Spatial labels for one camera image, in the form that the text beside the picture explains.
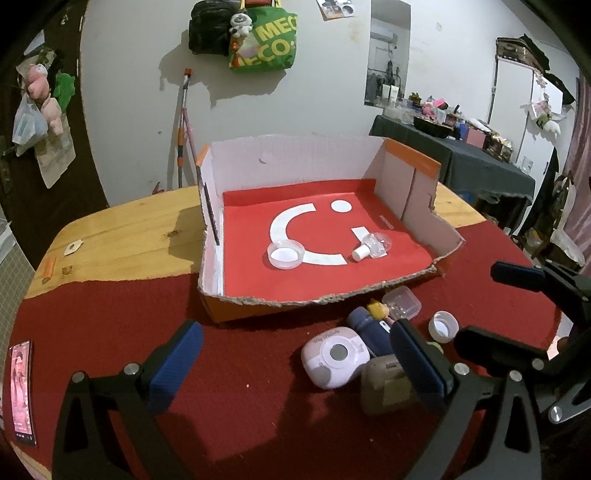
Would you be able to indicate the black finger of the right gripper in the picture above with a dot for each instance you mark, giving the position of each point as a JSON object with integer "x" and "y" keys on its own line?
{"x": 501, "y": 356}
{"x": 534, "y": 278}

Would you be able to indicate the pink curtain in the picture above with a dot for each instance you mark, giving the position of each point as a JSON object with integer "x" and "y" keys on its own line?
{"x": 578, "y": 164}

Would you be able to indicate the pink plush toy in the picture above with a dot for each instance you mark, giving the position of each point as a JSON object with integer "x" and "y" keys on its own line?
{"x": 38, "y": 89}

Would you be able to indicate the wall mirror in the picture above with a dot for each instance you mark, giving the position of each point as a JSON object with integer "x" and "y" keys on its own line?
{"x": 389, "y": 52}

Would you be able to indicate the white plush keychain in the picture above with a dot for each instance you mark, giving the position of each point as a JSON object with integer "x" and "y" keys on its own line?
{"x": 240, "y": 25}

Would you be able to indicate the plastic bag on door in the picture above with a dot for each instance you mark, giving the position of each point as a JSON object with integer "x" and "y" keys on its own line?
{"x": 29, "y": 124}

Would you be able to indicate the black bag on wall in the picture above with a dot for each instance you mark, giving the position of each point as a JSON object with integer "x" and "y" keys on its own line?
{"x": 209, "y": 24}

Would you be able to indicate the white plush on cabinet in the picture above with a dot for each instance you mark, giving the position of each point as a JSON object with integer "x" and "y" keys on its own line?
{"x": 540, "y": 114}

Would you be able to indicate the cardboard box with red lining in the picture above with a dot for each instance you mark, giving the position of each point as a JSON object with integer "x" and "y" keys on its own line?
{"x": 326, "y": 193}

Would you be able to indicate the white round plastic cap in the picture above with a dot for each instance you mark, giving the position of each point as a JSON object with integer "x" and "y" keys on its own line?
{"x": 443, "y": 327}

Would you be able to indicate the white cabinet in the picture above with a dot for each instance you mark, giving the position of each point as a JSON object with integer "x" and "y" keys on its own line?
{"x": 515, "y": 85}

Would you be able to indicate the blonde doll figurine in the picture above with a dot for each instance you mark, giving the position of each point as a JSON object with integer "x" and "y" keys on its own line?
{"x": 380, "y": 311}

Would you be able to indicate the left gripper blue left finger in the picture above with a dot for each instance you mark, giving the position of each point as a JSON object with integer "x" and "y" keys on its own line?
{"x": 161, "y": 375}

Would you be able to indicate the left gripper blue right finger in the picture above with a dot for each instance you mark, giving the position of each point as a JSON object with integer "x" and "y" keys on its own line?
{"x": 431, "y": 374}

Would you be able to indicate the dark cloth covered side table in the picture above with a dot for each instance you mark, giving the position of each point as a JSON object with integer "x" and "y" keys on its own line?
{"x": 465, "y": 169}

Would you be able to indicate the green tote bag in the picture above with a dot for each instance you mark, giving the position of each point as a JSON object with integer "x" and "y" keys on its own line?
{"x": 272, "y": 44}

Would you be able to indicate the small clear plastic bottle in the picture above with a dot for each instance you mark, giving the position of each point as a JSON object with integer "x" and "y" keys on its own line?
{"x": 375, "y": 245}

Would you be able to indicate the grey square earbud case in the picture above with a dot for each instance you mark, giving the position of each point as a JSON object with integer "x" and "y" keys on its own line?
{"x": 385, "y": 386}

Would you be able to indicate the clear round plastic lid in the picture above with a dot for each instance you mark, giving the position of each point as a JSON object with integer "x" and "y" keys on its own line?
{"x": 285, "y": 254}

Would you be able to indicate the smartphone with pink screen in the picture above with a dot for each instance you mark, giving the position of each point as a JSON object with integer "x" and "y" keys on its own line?
{"x": 20, "y": 392}

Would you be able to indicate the white paper scrap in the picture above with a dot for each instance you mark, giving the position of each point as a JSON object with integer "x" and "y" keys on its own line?
{"x": 73, "y": 247}

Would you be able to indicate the orange paper scrap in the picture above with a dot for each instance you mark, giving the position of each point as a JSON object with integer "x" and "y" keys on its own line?
{"x": 49, "y": 269}

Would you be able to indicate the green plush toy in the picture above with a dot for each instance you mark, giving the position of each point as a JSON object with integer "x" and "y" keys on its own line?
{"x": 64, "y": 89}

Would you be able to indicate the white round device case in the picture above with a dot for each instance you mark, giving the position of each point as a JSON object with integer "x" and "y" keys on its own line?
{"x": 335, "y": 357}

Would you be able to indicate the clear square plastic box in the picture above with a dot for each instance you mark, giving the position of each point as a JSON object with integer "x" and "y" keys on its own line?
{"x": 402, "y": 303}

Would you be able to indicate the poster on wall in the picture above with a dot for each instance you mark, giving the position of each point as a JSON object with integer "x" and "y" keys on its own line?
{"x": 336, "y": 9}

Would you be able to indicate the dark blue bottle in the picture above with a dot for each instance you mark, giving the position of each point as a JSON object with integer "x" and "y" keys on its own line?
{"x": 374, "y": 333}

